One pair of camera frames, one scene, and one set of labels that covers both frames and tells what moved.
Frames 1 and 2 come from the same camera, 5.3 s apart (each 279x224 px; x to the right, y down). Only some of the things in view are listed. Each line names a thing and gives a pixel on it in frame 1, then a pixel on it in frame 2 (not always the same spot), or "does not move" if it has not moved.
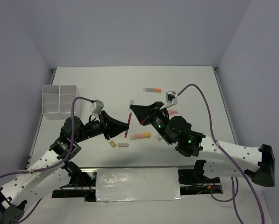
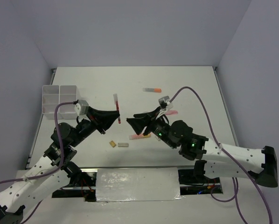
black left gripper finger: (115, 128) → (103, 119)
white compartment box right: (67, 93) does not move
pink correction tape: (173, 112) does not move
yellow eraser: (113, 143) does not move
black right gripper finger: (143, 113) → (140, 124)
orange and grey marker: (153, 90) does not move
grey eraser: (123, 144) does not move
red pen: (127, 129) → (115, 97)
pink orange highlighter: (140, 136) does not move
